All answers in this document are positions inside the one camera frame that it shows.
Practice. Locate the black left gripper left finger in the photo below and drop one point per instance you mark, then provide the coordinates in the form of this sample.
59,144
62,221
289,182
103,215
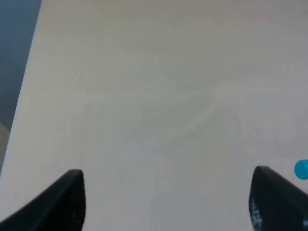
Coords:
61,207

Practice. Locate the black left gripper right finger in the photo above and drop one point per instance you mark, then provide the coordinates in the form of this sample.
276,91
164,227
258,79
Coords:
275,204

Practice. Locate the teal saucepan with handle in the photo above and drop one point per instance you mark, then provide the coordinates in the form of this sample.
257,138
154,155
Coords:
301,169

